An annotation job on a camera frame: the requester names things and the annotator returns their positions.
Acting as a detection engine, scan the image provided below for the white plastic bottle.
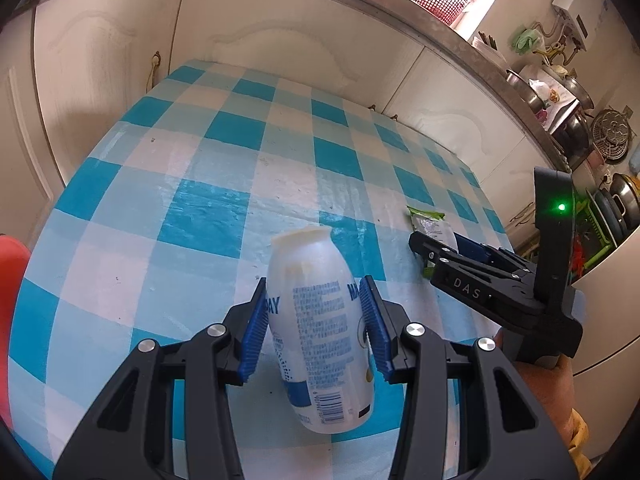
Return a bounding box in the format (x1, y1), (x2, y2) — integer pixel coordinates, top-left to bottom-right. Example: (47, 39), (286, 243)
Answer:
(266, 226), (377, 435)

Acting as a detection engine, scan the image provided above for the round metal steamer tray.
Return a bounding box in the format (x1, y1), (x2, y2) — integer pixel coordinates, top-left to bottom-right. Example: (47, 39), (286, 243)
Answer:
(592, 109), (636, 161)

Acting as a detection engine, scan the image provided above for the green plastic rack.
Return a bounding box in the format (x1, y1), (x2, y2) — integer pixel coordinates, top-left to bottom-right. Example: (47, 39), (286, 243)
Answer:
(575, 195), (632, 271)

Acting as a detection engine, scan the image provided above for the white appliance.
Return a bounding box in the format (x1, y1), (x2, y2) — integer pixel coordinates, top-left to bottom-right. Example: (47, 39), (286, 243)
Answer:
(570, 240), (640, 376)

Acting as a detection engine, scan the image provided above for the white wall water heater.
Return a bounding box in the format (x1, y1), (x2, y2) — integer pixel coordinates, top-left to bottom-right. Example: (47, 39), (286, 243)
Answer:
(552, 0), (613, 53)

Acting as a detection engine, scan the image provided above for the blue white checked tablecloth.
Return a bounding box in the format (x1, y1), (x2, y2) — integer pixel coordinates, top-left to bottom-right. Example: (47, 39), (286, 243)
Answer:
(7, 58), (521, 480)

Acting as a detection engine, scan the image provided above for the metal bowl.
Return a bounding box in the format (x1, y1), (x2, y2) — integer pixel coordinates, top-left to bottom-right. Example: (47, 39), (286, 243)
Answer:
(505, 69), (546, 113)

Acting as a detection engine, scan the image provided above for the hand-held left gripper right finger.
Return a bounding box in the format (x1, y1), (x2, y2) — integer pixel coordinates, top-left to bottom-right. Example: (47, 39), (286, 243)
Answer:
(361, 275), (583, 480)

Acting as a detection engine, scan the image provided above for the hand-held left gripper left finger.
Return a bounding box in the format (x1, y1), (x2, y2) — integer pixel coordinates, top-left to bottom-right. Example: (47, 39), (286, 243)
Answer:
(52, 277), (268, 480)

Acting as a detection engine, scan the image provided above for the flowered plastic bag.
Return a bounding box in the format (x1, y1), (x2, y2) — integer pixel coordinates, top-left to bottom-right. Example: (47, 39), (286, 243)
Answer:
(520, 64), (568, 111)

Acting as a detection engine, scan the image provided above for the green cloth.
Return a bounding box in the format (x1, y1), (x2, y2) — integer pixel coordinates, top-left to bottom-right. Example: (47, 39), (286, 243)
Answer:
(510, 27), (545, 56)

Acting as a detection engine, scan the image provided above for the person's right hand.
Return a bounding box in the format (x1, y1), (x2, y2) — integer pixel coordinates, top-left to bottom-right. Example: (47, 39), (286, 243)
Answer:
(494, 329), (576, 443)

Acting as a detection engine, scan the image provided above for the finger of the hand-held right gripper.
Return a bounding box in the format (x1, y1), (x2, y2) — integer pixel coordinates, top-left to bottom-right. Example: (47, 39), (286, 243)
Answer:
(409, 231), (538, 318)
(457, 236), (537, 286)

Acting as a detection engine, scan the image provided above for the green snack wrapper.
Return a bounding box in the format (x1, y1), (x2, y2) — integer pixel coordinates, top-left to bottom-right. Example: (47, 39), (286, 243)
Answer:
(406, 205), (458, 278)

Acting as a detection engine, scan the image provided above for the red plastic bucket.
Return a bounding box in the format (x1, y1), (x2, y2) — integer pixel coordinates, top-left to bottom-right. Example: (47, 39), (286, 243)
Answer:
(0, 232), (32, 431)

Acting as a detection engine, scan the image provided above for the brass cabinet handle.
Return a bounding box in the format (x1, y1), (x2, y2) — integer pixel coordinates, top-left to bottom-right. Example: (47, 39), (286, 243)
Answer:
(145, 51), (162, 92)
(510, 202), (537, 226)

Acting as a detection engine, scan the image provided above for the metal pan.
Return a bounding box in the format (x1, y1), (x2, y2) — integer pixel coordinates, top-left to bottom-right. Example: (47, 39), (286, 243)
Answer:
(610, 172), (640, 233)

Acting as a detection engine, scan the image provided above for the metal cooking pot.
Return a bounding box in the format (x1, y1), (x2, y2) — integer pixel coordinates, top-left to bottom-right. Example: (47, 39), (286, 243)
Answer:
(550, 75), (596, 153)

